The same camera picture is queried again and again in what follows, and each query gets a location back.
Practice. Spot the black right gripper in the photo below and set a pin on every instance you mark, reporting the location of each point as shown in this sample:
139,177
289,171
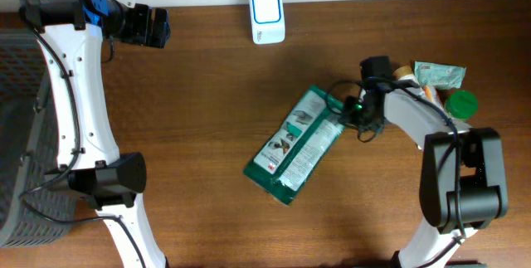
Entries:
370,124

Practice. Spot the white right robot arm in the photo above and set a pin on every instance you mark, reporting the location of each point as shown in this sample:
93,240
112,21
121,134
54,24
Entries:
463,184

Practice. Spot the orange tissue pack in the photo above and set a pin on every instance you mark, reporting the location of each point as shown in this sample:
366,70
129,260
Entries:
433,96

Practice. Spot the white barcode scanner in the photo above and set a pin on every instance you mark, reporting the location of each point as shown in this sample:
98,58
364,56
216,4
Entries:
267,21

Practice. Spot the light green wipes packet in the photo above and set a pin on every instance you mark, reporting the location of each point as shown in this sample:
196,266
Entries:
442,77

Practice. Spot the grey plastic basket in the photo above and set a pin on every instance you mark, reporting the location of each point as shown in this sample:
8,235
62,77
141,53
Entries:
29,144

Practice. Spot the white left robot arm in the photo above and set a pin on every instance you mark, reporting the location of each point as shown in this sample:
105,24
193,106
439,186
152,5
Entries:
90,165

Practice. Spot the green white package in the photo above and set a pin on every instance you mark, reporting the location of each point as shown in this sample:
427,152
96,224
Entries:
287,160

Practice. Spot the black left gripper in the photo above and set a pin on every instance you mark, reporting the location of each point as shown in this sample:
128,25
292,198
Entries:
155,26

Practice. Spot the green lid jar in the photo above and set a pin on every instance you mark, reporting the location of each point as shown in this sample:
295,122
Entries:
462,104

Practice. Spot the white tube with gold cap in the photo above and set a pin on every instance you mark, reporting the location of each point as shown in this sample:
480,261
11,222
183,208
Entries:
406,80

